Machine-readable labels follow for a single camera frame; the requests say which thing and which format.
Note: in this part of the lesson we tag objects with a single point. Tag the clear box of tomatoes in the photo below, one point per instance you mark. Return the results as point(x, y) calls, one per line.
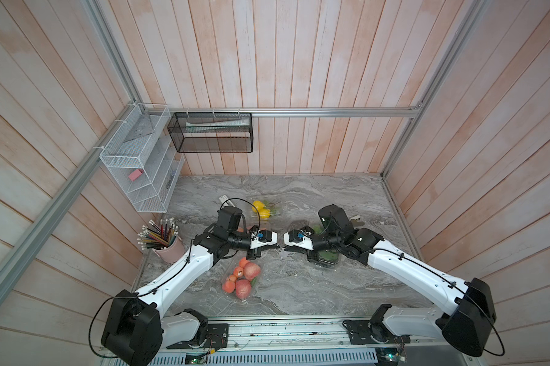
point(243, 228)

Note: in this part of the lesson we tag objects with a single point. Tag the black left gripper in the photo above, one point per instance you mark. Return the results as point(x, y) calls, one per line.
point(253, 254)

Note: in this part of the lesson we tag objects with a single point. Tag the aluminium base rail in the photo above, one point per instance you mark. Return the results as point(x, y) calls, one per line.
point(303, 340)

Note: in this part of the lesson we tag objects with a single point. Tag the pink eraser on shelf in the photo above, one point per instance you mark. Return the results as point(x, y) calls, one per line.
point(135, 174)

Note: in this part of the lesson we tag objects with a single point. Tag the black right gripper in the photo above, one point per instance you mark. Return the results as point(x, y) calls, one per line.
point(294, 248)

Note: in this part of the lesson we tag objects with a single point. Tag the yellow lemon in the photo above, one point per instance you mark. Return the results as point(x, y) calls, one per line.
point(258, 205)
point(264, 214)

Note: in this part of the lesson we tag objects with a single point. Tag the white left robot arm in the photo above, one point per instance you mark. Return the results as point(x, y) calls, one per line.
point(137, 328)

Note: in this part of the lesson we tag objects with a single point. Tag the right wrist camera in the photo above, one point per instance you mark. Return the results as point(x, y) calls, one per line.
point(299, 237)

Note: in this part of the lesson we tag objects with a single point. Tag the black mesh wall basket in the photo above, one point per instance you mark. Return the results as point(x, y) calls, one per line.
point(212, 132)

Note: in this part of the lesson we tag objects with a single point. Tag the white mesh wall shelf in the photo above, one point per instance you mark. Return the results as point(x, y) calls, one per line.
point(139, 141)

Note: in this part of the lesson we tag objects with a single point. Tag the pink cup of pencils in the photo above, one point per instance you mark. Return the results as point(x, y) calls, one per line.
point(163, 239)

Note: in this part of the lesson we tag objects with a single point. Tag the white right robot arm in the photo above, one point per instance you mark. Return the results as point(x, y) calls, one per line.
point(462, 313)

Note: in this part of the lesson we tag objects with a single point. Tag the small brown white object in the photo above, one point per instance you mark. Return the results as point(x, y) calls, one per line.
point(357, 221)

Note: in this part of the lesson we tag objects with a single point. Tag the yellow lemon upper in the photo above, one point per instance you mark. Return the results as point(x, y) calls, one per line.
point(258, 205)

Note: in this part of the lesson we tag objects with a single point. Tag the clear box of apples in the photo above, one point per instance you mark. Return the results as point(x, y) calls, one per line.
point(240, 278)

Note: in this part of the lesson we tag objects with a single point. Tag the clear box of lemons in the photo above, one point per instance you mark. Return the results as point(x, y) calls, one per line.
point(274, 206)

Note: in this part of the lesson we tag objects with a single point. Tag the yellow lemon lower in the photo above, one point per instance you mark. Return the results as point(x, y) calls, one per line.
point(264, 214)

